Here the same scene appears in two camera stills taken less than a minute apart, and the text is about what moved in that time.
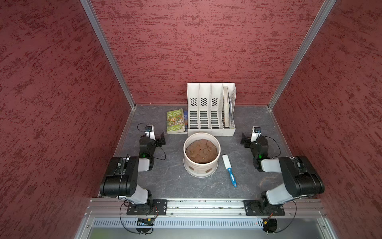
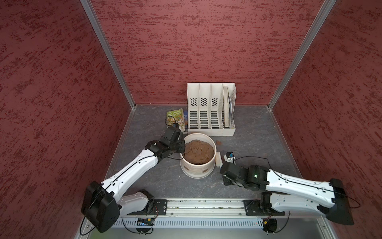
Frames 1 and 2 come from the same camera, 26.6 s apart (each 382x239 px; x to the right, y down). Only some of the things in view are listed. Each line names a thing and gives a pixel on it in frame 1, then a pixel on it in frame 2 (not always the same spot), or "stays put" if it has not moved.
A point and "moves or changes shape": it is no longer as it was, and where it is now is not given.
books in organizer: [228, 107] stays put
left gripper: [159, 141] -> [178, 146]
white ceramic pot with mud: [201, 151] stays put
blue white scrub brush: [229, 168] moves or changes shape
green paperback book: [175, 122] stays put
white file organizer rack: [210, 109] stays put
